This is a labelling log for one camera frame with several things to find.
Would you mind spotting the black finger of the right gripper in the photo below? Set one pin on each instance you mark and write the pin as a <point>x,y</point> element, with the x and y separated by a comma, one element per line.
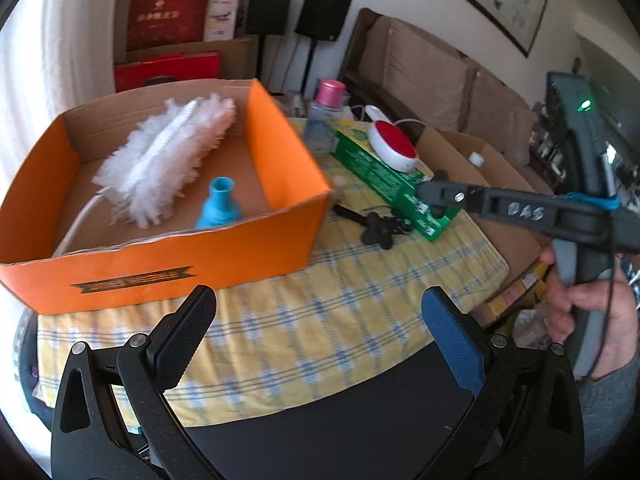
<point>440,195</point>

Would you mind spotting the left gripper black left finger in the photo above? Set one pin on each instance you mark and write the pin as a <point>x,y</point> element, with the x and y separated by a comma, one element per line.
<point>111,418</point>

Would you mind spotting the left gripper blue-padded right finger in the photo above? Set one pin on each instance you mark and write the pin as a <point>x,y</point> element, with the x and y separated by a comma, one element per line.
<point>524,421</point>

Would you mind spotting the black star knob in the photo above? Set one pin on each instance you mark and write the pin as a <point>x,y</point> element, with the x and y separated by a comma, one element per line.
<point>380,231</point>

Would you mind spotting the grey sleeve forearm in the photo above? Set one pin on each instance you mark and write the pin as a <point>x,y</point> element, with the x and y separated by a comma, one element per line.
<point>607,406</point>

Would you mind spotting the person's right hand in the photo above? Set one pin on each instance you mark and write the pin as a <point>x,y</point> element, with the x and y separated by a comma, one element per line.
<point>618,354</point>

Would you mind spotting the brown cardboard box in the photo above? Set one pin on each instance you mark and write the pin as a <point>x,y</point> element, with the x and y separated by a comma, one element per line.
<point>507,214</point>

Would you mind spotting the green long carton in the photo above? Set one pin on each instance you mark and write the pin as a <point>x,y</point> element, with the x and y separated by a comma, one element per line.
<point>398,190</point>

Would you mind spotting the red white lint brush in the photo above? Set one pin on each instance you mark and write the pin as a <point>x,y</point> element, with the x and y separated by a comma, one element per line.
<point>389,143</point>

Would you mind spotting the brown cushioned sofa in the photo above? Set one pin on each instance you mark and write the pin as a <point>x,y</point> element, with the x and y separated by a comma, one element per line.
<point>408,73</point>

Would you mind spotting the yellow checked tablecloth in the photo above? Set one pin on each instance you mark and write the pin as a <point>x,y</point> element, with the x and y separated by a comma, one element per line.
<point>351,314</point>

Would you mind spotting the clear bottle pink cap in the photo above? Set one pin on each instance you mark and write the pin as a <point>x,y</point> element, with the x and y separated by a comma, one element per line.
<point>323,114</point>

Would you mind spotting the orange cardboard box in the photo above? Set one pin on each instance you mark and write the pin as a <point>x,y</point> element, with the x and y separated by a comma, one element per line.
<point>281,191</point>

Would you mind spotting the right black speaker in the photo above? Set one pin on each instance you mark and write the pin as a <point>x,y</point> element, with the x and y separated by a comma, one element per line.
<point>320,21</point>

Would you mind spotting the black speaker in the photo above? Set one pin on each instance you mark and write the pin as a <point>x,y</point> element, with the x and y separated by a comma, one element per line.
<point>265,18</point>
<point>320,21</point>

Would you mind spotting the blue collapsible funnel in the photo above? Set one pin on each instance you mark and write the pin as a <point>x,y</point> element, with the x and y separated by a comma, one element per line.
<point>220,208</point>

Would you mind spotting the large brown carton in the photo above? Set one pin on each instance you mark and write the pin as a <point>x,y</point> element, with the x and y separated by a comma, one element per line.
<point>238,55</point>

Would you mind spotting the left black speaker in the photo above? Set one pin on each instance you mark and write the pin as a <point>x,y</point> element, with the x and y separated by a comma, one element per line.
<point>265,18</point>

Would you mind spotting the white fluffy duster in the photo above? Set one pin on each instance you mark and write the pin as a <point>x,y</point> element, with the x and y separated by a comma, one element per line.
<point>143,177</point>

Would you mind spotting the red collection gift box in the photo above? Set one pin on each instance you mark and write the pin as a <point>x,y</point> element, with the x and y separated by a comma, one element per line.
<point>166,68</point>

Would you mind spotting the pink white tissue pack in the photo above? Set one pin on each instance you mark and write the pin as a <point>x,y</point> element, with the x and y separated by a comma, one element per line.
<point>220,20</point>

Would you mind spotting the red gift bag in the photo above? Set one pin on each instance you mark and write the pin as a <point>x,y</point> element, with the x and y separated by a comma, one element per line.
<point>156,23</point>

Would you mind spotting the white curtain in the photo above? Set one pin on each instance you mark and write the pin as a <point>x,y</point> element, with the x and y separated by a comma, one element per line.
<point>55,55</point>

